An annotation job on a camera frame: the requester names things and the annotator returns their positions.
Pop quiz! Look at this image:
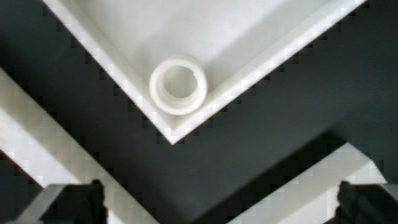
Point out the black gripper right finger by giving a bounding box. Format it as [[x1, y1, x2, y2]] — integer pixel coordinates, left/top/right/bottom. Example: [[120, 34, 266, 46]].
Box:
[[323, 181, 398, 224]]

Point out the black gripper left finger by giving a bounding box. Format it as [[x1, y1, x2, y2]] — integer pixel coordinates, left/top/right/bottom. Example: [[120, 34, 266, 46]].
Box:
[[14, 180, 106, 224]]

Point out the white square tabletop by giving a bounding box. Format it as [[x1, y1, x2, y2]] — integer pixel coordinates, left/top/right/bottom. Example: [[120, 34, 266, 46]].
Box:
[[42, 0, 366, 142]]

